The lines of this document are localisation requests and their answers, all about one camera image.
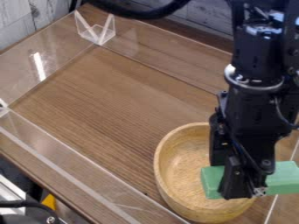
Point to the green rectangular block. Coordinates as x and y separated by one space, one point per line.
283 182

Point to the clear acrylic corner bracket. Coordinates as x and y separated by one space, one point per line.
98 34

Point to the yellow warning sticker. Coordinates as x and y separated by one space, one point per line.
50 202

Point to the brown wooden bowl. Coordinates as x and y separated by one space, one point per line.
182 154

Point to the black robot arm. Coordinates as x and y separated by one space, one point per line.
265 63

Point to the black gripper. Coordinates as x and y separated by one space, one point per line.
251 120

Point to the clear acrylic enclosure wall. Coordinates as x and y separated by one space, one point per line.
87 108

